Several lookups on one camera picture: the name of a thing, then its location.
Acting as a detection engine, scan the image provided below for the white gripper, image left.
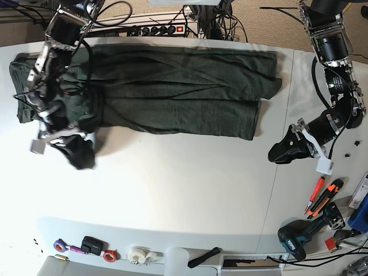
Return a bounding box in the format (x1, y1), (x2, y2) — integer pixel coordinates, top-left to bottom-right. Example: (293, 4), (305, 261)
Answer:
(30, 105), (86, 155)

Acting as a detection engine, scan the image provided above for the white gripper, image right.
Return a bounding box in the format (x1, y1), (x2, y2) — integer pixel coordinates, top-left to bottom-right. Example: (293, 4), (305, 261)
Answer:
(268, 118), (333, 175)

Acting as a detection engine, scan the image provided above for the dark green t-shirt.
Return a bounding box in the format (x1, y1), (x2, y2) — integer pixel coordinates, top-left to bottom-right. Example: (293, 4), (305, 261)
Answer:
(8, 44), (283, 170)

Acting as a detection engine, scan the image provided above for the orange black utility knife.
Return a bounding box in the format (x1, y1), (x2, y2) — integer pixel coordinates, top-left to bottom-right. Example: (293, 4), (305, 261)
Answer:
(306, 179), (344, 219)

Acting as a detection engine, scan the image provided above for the blue box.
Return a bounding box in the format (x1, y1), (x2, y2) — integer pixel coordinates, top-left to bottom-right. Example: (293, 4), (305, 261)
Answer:
(348, 195), (368, 233)

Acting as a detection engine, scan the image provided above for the purple tape roll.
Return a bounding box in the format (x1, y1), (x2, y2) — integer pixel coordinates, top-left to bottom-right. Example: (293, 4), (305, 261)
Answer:
(53, 239), (67, 252)

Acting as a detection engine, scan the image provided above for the red square tag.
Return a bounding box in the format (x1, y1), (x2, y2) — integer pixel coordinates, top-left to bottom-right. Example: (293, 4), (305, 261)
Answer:
(325, 237), (337, 251)

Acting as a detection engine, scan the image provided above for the red tape roll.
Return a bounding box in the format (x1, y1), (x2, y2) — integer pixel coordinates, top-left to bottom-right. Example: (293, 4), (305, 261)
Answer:
(103, 250), (118, 263)

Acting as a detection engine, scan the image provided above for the white plastic cup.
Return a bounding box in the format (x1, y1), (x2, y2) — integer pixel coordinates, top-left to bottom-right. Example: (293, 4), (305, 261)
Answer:
(164, 247), (190, 276)

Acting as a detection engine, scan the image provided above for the teal black cordless drill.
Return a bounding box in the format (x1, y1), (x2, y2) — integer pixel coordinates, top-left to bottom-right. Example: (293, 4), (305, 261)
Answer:
(278, 202), (346, 262)

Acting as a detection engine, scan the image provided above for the black action camera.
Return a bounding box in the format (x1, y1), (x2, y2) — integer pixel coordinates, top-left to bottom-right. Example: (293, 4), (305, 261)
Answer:
(80, 236), (104, 256)

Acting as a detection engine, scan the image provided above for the black power strip red switch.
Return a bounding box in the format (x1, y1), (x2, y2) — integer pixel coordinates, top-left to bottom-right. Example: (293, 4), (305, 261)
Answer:
(126, 25), (185, 37)

